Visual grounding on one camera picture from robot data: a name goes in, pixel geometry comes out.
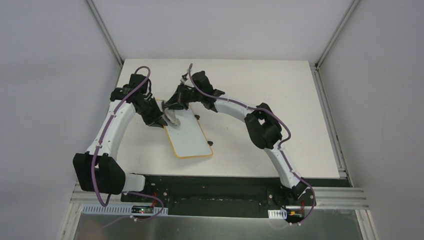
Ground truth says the silver mesh eraser sponge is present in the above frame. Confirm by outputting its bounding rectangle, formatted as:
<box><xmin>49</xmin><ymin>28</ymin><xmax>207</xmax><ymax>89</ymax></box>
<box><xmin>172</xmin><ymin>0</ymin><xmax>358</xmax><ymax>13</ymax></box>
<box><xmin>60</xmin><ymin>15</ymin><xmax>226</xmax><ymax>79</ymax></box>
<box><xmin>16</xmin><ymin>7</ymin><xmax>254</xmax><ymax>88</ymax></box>
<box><xmin>161</xmin><ymin>101</ymin><xmax>181</xmax><ymax>127</ymax></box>

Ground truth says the yellow framed small whiteboard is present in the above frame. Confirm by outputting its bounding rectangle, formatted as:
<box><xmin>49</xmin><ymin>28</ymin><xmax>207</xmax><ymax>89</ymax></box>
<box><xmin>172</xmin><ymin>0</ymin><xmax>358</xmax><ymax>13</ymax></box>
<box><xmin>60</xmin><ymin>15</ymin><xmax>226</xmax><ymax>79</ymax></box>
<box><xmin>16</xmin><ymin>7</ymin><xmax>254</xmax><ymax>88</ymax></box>
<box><xmin>164</xmin><ymin>108</ymin><xmax>213</xmax><ymax>159</ymax></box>

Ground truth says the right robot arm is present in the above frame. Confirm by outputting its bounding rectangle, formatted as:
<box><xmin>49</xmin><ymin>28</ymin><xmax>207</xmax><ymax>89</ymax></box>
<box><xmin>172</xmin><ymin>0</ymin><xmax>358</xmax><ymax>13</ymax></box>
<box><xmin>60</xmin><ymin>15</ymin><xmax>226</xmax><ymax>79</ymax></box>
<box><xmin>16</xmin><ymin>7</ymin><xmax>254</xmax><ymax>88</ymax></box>
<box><xmin>161</xmin><ymin>71</ymin><xmax>308</xmax><ymax>205</ymax></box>

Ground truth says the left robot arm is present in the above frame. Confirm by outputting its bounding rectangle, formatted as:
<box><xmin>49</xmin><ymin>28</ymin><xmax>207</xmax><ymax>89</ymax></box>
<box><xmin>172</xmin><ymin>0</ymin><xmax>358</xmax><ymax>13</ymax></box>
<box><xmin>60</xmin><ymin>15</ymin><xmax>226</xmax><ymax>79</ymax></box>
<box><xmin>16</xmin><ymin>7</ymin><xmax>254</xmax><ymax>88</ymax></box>
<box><xmin>72</xmin><ymin>84</ymin><xmax>167</xmax><ymax>203</ymax></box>

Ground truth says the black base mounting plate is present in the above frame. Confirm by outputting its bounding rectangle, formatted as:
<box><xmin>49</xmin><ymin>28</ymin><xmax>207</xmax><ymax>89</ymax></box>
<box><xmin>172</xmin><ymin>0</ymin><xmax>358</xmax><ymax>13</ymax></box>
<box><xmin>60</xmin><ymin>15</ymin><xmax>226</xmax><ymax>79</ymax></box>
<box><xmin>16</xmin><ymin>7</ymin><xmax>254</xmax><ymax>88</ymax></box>
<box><xmin>119</xmin><ymin>174</ymin><xmax>352</xmax><ymax>220</ymax></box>

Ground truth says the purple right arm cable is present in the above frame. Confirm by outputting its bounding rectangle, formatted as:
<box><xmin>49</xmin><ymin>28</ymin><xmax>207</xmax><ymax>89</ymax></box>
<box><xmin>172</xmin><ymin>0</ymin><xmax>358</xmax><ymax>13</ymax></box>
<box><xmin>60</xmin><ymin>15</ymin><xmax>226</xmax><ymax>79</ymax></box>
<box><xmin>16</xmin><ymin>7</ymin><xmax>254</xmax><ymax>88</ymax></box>
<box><xmin>187</xmin><ymin>63</ymin><xmax>317</xmax><ymax>228</ymax></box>

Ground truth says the left white slotted cable duct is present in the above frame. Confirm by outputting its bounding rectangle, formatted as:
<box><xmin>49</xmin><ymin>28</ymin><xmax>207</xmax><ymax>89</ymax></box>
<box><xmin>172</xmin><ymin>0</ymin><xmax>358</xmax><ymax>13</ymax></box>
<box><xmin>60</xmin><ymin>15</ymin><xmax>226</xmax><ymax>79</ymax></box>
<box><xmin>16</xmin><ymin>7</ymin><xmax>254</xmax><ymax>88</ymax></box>
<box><xmin>82</xmin><ymin>203</ymin><xmax>168</xmax><ymax>217</ymax></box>

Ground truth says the white slotted cable duct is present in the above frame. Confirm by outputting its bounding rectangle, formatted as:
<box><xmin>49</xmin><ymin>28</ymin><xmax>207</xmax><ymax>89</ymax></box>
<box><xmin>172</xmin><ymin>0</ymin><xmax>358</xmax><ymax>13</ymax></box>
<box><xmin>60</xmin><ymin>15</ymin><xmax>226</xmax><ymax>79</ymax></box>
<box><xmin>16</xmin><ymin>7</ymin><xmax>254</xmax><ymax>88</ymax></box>
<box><xmin>82</xmin><ymin>203</ymin><xmax>168</xmax><ymax>217</ymax></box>
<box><xmin>267</xmin><ymin>208</ymin><xmax>288</xmax><ymax>220</ymax></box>

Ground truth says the left aluminium frame post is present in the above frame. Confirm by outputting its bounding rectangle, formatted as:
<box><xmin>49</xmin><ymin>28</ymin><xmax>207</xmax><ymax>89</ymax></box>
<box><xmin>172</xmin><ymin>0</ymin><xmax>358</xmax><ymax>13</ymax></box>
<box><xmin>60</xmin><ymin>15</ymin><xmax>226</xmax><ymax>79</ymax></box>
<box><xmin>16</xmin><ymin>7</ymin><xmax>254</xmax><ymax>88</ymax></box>
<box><xmin>84</xmin><ymin>0</ymin><xmax>125</xmax><ymax>87</ymax></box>

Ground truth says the aluminium frame post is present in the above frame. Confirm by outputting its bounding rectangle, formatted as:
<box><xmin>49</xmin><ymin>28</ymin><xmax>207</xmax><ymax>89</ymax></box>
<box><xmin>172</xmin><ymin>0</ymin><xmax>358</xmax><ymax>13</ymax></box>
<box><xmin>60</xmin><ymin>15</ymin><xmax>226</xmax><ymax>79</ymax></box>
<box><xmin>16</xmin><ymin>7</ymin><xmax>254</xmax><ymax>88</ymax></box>
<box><xmin>309</xmin><ymin>0</ymin><xmax>362</xmax><ymax>117</ymax></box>
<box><xmin>84</xmin><ymin>0</ymin><xmax>125</xmax><ymax>87</ymax></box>

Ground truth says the right aluminium frame post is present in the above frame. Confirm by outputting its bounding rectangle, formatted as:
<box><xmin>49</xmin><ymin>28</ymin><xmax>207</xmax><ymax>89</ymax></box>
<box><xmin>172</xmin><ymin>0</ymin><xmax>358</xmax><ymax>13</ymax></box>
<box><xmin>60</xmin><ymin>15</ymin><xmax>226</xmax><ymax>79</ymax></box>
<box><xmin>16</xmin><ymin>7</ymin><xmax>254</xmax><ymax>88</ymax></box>
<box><xmin>309</xmin><ymin>0</ymin><xmax>362</xmax><ymax>117</ymax></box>

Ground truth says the right white slotted cable duct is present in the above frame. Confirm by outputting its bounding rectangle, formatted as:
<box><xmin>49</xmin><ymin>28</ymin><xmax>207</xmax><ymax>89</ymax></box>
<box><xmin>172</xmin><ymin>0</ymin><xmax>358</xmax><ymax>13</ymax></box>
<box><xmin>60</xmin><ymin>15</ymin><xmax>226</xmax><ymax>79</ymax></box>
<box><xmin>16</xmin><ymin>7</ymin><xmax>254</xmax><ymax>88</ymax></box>
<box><xmin>267</xmin><ymin>208</ymin><xmax>288</xmax><ymax>220</ymax></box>

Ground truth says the aluminium front frame rail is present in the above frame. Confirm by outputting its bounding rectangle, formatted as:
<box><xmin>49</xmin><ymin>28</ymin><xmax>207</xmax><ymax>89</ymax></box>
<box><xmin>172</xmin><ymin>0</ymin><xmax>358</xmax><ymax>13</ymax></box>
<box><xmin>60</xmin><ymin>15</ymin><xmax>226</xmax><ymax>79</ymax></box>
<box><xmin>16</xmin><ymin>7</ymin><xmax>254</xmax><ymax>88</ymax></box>
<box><xmin>70</xmin><ymin>184</ymin><xmax>370</xmax><ymax>211</ymax></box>

